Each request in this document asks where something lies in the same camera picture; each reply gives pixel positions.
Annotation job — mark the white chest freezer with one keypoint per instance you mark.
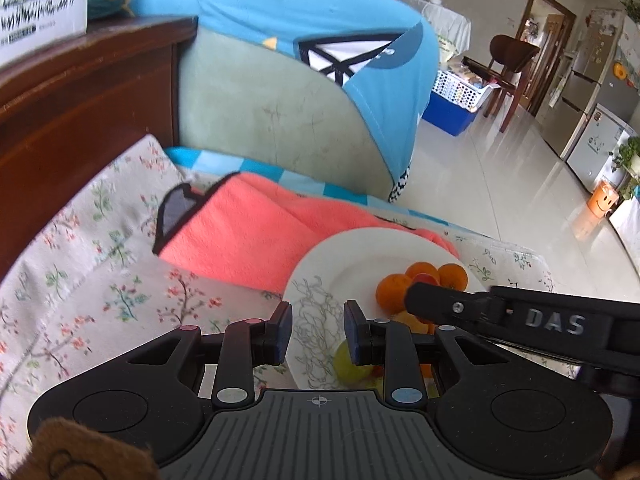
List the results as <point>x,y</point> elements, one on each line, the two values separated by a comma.
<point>597,145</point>

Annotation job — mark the green potted plant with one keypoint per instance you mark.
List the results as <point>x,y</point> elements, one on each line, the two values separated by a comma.
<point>627,155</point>

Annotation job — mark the checked sofa cover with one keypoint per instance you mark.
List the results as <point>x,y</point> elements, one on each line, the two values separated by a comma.
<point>400,185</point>

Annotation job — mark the white printed carton box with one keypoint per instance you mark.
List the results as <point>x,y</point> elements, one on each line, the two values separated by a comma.
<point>45,10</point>

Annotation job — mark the brown fuzzy cloth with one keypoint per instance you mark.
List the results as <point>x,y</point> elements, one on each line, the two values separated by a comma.
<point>75,452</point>

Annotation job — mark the pink towel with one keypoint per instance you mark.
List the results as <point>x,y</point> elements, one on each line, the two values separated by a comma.
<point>260,230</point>

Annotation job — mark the white patterned plate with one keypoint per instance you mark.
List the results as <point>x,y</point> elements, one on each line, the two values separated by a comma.
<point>340,270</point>

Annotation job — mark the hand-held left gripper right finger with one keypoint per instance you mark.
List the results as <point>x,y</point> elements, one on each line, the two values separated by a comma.
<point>351,335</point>

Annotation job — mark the orange smiley bucket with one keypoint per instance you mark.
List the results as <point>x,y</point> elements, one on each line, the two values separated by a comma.
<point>602,200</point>

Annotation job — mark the white plastic basket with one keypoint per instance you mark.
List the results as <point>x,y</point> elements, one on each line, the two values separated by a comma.
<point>460,91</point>

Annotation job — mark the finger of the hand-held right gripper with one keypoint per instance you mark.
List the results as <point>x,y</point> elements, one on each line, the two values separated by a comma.
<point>435,301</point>

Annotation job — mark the table with white cloth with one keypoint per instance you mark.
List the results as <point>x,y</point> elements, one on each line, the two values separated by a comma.
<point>445,25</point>

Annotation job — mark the wooden chair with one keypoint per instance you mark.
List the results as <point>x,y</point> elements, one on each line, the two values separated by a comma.
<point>510,52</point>

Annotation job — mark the blue plastic bin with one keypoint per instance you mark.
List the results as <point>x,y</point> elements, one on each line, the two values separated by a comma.
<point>450,117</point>

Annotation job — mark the wooden door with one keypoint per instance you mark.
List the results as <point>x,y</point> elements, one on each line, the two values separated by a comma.
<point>547,50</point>

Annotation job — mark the green jujube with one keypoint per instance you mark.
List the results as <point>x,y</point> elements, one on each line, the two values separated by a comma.
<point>345,362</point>

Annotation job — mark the grey fridge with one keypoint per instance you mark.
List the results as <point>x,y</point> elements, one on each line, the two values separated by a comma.
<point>595,75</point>

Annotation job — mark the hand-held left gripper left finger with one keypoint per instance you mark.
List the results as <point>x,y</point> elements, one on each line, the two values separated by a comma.
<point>284,332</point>

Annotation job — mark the wooden headboard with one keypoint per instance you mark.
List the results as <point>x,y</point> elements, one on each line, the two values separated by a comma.
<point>75,125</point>

